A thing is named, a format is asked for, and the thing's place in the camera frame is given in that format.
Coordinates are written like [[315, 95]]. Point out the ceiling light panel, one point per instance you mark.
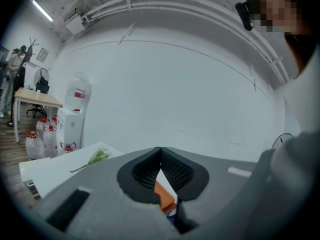
[[42, 10]]

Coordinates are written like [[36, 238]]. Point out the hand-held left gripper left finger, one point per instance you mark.
[[107, 196]]

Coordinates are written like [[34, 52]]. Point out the black pedestal fan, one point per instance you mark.
[[281, 140], [41, 75]]

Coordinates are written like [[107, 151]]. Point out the orange box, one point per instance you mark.
[[163, 196]]

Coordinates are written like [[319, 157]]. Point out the person's face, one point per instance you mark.
[[275, 9]]

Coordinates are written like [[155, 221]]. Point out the black head-mounted camera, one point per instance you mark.
[[247, 16]]

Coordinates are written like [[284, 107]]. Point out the framed wall picture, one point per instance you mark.
[[42, 55]]

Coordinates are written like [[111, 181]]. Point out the wooden table white legs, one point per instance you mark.
[[35, 97]]

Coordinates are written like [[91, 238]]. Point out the white water dispenser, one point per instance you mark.
[[71, 129]]

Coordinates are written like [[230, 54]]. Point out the green flower stem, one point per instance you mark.
[[96, 157]]

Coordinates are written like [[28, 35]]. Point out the white square plastic block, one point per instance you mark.
[[75, 25]]

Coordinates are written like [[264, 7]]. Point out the black office chair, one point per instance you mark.
[[42, 87]]

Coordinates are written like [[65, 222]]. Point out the clear water bottle red cap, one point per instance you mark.
[[67, 149], [50, 142], [41, 126], [35, 146], [54, 121]]

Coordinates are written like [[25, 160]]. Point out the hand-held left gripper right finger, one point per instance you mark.
[[220, 191]]

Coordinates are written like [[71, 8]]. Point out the white ceiling pipe bundle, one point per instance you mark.
[[175, 5]]

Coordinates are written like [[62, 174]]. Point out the person's white shirt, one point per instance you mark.
[[305, 96]]

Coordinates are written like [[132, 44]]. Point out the large clear water jug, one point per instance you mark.
[[78, 89]]

